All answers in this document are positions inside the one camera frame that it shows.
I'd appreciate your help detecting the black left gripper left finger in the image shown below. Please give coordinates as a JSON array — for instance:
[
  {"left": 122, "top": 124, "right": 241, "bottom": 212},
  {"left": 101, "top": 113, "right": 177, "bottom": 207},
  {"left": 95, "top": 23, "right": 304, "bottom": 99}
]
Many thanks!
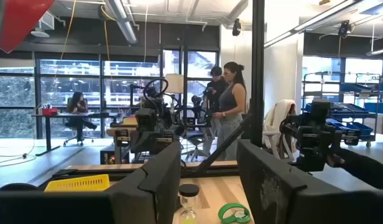
[{"left": 109, "top": 140, "right": 182, "bottom": 224}]

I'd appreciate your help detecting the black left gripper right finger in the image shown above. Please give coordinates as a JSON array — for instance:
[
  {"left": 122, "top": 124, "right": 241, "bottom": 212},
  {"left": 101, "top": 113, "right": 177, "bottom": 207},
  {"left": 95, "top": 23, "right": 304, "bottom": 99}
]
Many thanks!
[{"left": 236, "top": 139, "right": 377, "bottom": 224}]

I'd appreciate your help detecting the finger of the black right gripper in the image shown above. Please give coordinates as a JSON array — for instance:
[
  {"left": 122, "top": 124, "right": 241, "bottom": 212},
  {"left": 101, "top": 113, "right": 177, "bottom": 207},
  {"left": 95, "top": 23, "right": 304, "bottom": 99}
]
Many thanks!
[
  {"left": 114, "top": 128, "right": 132, "bottom": 147},
  {"left": 156, "top": 130, "right": 175, "bottom": 147}
]

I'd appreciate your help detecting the hourglass with green sand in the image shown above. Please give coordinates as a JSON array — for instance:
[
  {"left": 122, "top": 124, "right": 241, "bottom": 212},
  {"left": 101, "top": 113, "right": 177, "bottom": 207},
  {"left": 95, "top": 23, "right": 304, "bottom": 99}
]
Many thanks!
[{"left": 178, "top": 183, "right": 200, "bottom": 224}]

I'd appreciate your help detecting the blue office chair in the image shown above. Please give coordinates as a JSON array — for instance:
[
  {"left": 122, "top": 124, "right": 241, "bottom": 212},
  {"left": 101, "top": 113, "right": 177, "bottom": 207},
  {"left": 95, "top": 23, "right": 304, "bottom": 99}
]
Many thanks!
[{"left": 181, "top": 129, "right": 213, "bottom": 162}]

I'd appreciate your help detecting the black office desk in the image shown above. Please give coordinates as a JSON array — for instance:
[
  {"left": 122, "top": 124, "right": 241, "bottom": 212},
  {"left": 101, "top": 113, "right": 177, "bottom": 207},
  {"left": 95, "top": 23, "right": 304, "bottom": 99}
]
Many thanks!
[{"left": 31, "top": 111, "right": 119, "bottom": 157}]

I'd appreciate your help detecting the black office chair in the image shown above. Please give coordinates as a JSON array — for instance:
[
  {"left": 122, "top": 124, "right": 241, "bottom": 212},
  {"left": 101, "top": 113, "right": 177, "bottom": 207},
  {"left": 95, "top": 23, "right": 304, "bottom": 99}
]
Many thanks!
[{"left": 63, "top": 98, "right": 96, "bottom": 147}]

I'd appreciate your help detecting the black computer tower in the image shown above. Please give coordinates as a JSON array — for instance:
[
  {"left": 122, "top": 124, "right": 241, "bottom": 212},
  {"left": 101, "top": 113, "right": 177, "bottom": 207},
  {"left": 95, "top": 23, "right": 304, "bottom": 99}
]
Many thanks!
[{"left": 99, "top": 144, "right": 131, "bottom": 166}]

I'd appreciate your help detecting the green band watch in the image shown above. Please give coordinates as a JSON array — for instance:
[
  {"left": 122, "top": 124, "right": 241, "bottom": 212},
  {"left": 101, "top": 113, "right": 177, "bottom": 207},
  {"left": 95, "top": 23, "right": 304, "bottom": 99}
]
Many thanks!
[{"left": 218, "top": 202, "right": 252, "bottom": 224}]

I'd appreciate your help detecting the person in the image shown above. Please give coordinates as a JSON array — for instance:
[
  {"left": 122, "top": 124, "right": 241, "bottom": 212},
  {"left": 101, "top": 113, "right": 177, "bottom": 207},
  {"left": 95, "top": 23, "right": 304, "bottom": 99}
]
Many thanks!
[
  {"left": 202, "top": 65, "right": 229, "bottom": 155},
  {"left": 211, "top": 61, "right": 248, "bottom": 162},
  {"left": 65, "top": 91, "right": 98, "bottom": 146}
]

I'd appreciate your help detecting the white shade floor lamp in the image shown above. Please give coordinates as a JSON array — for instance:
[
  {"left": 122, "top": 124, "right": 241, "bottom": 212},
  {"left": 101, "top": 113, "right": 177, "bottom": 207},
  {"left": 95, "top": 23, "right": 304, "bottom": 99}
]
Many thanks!
[{"left": 164, "top": 73, "right": 185, "bottom": 114}]

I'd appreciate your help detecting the yellow plastic basket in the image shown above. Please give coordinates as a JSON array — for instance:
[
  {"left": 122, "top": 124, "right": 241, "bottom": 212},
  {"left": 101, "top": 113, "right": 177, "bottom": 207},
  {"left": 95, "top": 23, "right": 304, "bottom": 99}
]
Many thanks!
[{"left": 44, "top": 174, "right": 111, "bottom": 192}]

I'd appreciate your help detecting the white cloth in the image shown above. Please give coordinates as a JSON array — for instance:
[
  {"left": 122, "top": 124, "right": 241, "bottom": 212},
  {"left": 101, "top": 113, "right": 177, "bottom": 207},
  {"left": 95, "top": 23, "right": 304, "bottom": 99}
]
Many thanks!
[{"left": 262, "top": 98, "right": 297, "bottom": 150}]

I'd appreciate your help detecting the metal cart with blue bins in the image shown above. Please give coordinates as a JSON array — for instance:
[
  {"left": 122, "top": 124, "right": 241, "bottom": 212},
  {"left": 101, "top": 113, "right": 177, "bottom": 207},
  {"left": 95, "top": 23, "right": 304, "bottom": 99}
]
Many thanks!
[{"left": 302, "top": 70, "right": 383, "bottom": 149}]

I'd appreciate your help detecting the black hanging ceiling device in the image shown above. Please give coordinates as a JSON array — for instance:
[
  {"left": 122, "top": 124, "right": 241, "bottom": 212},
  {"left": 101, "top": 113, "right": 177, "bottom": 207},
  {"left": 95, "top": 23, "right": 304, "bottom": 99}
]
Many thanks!
[
  {"left": 337, "top": 20, "right": 351, "bottom": 39},
  {"left": 231, "top": 17, "right": 242, "bottom": 37}
]

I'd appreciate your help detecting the long ceiling light bar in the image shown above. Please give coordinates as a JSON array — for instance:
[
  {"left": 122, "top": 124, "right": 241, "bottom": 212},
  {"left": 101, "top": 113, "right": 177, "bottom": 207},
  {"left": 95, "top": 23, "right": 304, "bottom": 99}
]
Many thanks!
[{"left": 264, "top": 0, "right": 371, "bottom": 50}]

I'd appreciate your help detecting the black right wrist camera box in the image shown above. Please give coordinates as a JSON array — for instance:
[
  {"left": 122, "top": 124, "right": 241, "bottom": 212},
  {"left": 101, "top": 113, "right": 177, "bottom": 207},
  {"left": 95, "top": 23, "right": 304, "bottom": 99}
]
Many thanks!
[{"left": 135, "top": 107, "right": 155, "bottom": 126}]

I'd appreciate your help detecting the yellow hanging cable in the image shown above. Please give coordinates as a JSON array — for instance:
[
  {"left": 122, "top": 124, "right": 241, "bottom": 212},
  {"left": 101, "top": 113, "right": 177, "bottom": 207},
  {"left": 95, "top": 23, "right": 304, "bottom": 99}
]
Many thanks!
[
  {"left": 53, "top": 0, "right": 78, "bottom": 82},
  {"left": 99, "top": 4, "right": 114, "bottom": 78}
]

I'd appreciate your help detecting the grey floor cable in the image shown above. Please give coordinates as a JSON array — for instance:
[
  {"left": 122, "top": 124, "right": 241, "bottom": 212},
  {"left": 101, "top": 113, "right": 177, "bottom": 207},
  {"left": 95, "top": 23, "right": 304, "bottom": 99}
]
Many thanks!
[{"left": 0, "top": 124, "right": 37, "bottom": 170}]

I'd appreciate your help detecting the grey ventilation duct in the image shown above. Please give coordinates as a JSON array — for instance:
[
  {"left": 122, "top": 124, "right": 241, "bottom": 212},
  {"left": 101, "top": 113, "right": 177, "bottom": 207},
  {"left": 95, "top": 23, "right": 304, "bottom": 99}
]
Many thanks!
[{"left": 103, "top": 0, "right": 139, "bottom": 45}]

